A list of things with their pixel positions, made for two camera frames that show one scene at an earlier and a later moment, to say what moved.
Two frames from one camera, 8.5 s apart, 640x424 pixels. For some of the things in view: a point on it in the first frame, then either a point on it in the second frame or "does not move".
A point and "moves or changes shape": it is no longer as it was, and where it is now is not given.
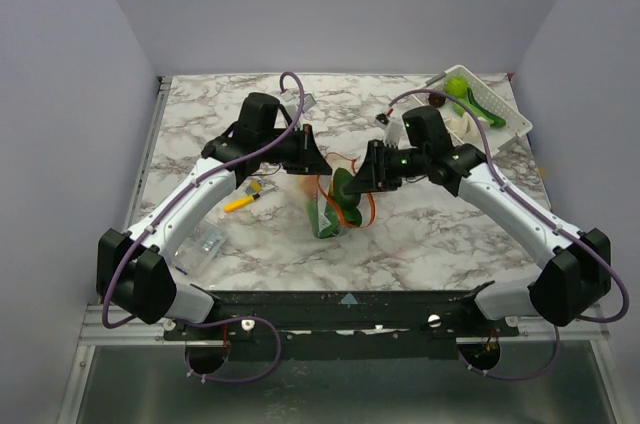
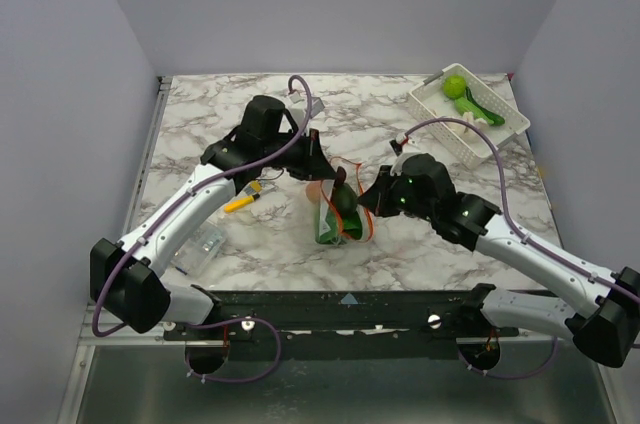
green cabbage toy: (456, 86) does not move
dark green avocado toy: (349, 203) moves or changes shape
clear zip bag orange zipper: (329, 209) moves or changes shape
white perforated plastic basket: (472, 111) does not move
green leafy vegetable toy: (477, 110) does not move
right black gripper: (375, 167) -> (382, 195)
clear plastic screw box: (196, 247) does not move
